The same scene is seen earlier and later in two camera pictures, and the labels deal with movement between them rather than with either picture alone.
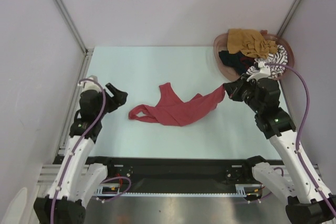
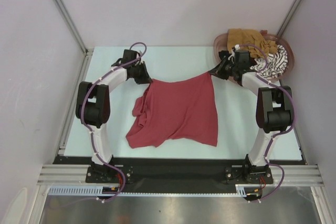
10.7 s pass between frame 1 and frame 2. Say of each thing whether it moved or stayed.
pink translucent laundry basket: stayed
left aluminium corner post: stayed
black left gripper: moved
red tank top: moved
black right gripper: moved
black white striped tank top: stayed
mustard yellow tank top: stayed
